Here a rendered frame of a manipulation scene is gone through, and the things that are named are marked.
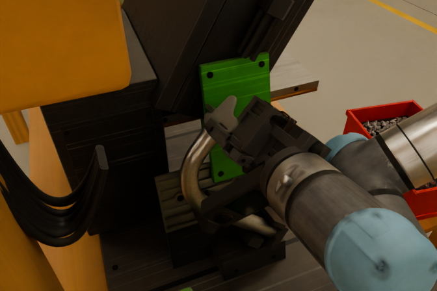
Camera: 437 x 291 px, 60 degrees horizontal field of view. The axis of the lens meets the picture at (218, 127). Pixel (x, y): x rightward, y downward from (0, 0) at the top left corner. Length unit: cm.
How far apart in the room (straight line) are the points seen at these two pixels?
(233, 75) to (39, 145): 66
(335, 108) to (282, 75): 189
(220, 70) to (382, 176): 27
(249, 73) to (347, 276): 37
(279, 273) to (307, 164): 42
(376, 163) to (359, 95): 242
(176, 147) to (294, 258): 40
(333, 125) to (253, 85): 197
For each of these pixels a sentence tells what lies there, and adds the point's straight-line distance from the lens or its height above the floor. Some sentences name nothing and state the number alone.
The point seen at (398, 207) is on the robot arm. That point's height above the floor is 125.
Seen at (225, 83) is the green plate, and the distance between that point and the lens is 59.
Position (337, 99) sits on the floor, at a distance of 279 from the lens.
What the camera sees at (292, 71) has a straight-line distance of 84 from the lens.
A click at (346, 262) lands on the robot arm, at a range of 31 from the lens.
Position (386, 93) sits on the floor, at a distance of 298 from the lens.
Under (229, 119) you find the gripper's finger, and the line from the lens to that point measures 51.
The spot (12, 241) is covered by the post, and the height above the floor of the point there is 125.
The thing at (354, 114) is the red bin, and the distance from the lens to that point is 113.
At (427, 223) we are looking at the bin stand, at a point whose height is 80.
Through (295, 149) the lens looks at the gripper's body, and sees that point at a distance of 40.
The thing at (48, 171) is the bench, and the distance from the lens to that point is 103.
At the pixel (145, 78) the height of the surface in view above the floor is 124.
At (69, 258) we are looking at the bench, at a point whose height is 88.
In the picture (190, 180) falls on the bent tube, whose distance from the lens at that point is 59.
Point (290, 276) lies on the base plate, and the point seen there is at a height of 90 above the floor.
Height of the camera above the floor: 156
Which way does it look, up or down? 40 degrees down
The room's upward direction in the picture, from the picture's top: straight up
